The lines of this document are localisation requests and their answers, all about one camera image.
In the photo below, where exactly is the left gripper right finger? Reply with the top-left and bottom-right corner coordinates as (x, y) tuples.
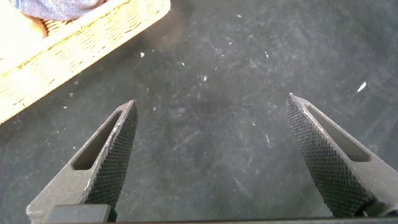
(284, 92), (398, 218)

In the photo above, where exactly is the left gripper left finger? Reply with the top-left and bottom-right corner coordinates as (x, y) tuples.
(26, 100), (139, 224)

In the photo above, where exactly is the grey towel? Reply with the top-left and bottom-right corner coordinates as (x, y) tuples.
(11, 0), (107, 22)

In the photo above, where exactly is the wicker basket with brown handles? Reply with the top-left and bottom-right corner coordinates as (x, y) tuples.
(0, 0), (172, 125)

